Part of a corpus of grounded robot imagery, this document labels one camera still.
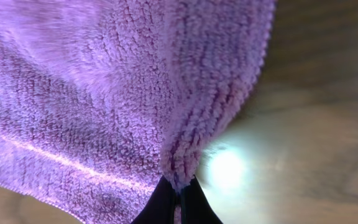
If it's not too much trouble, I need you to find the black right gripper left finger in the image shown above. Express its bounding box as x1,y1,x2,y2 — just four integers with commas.
131,177,177,224

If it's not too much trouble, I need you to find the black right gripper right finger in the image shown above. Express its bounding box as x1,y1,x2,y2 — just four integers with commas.
180,177,223,224

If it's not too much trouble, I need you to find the purple microfiber cloth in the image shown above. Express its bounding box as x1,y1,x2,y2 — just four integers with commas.
0,0,275,223

